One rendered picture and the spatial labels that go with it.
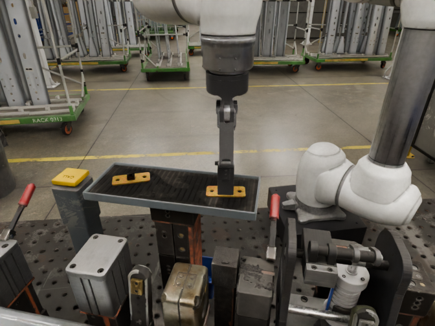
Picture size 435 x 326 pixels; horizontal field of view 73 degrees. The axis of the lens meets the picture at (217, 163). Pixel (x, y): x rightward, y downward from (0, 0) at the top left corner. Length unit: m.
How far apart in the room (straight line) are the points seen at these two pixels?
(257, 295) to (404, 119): 0.63
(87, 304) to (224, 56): 0.51
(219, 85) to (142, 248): 0.82
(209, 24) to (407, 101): 0.62
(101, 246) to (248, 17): 0.48
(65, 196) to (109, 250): 0.22
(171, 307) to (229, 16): 0.48
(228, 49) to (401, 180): 0.70
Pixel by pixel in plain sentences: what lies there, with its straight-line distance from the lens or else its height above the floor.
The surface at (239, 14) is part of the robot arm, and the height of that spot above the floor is 1.51.
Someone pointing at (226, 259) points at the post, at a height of 1.10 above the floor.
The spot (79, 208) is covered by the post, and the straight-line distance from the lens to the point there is 0.78.
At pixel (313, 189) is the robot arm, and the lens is 1.10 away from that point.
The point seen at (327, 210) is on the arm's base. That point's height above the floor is 0.84.
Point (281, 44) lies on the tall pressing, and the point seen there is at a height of 0.56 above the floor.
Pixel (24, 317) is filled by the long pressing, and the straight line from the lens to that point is 0.72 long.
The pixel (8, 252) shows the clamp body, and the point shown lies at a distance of 0.79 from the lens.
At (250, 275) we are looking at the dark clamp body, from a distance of 0.59.
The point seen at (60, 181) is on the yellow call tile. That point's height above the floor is 1.16.
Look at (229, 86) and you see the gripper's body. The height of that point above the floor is 1.40.
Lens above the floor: 1.53
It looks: 29 degrees down
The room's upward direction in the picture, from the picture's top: straight up
